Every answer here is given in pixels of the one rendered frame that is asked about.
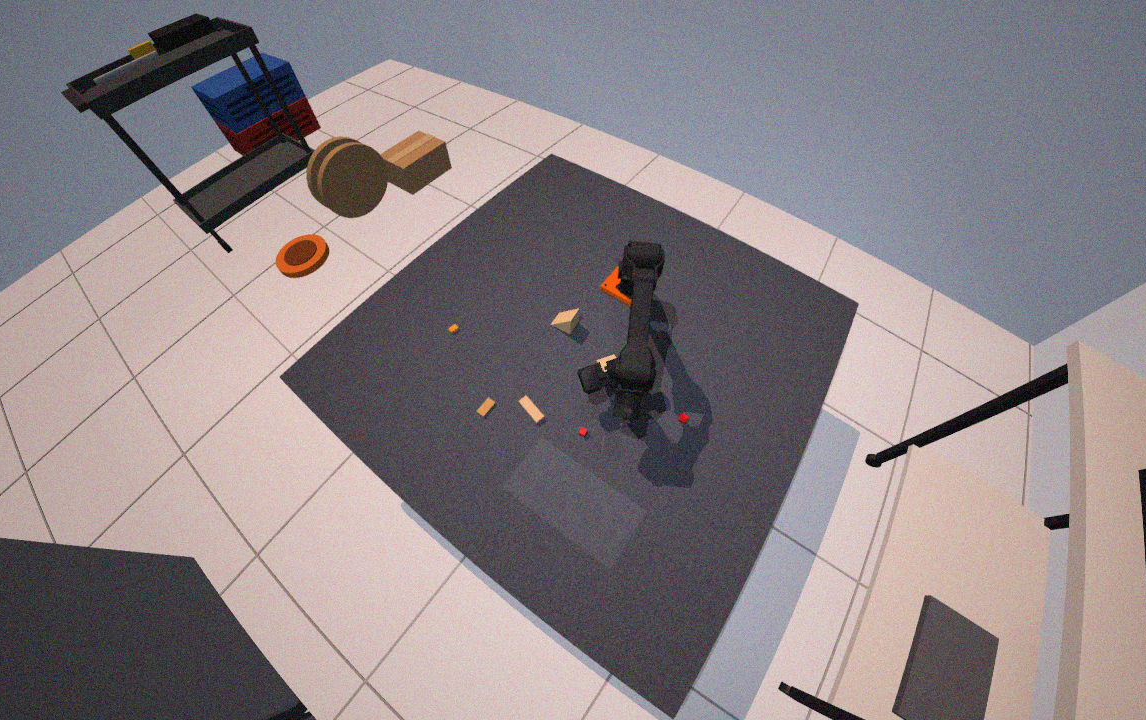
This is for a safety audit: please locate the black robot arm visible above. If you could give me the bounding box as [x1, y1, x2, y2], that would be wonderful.
[609, 240, 665, 418]

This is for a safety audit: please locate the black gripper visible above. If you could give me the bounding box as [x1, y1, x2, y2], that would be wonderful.
[576, 357, 619, 394]

